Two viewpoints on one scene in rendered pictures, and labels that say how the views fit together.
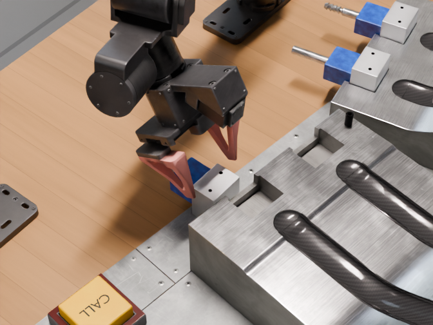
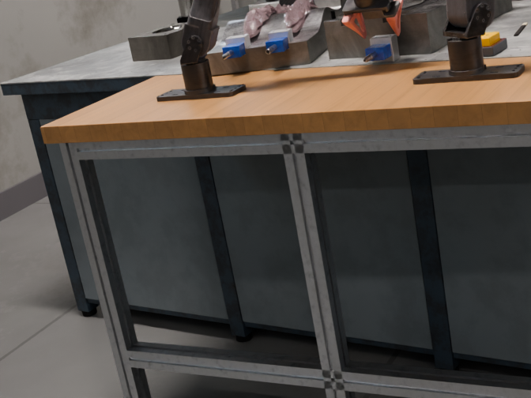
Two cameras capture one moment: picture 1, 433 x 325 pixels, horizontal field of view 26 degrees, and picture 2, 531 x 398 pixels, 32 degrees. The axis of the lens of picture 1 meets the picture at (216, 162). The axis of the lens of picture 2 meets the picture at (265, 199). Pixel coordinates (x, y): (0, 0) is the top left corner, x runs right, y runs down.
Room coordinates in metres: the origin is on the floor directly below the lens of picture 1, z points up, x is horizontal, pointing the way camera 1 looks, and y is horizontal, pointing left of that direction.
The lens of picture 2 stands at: (1.32, 1.93, 1.18)
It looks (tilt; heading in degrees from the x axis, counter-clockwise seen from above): 18 degrees down; 262
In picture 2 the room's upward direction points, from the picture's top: 11 degrees counter-clockwise
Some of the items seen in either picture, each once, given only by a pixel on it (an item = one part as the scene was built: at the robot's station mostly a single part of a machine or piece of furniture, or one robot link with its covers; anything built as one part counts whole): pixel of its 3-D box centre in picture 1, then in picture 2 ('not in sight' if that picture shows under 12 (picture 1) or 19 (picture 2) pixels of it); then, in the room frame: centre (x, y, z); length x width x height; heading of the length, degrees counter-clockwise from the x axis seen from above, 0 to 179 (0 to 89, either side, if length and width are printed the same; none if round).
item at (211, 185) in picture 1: (186, 177); (376, 53); (0.77, 0.04, 0.83); 0.13 x 0.05 x 0.05; 50
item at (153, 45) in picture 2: not in sight; (171, 40); (1.13, -0.80, 0.84); 0.20 x 0.15 x 0.07; 45
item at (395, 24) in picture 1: (366, 19); (232, 51); (1.04, -0.21, 0.86); 0.13 x 0.05 x 0.05; 62
